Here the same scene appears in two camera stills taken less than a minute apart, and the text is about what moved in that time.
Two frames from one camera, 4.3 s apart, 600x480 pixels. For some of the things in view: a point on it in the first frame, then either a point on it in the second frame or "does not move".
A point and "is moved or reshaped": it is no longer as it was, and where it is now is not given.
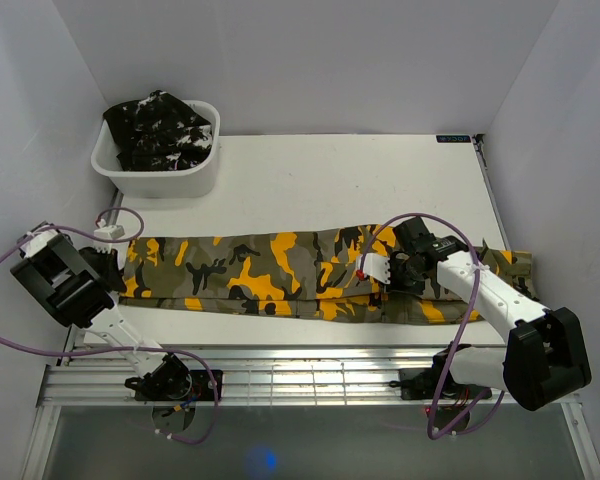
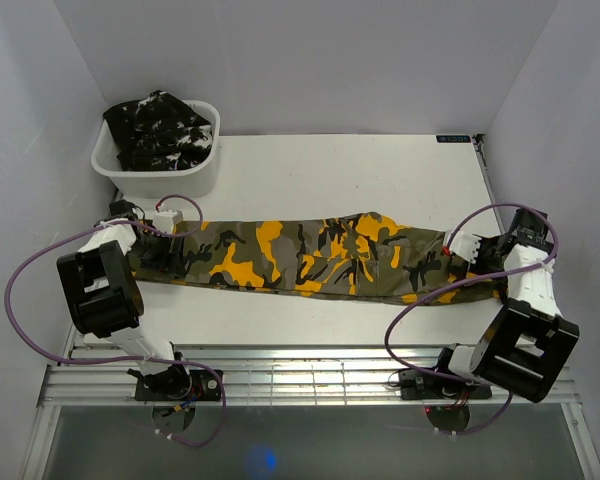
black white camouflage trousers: x=159 y=132 does not move
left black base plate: x=181 y=385 does not move
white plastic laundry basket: x=191 y=182 does not move
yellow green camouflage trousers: x=302 y=275 is moved or reshaped
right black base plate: x=422 y=384 does not move
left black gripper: x=110 y=270 → x=171 y=263
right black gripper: x=416 y=290 → x=479 y=268
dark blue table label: x=453 y=139 does not move
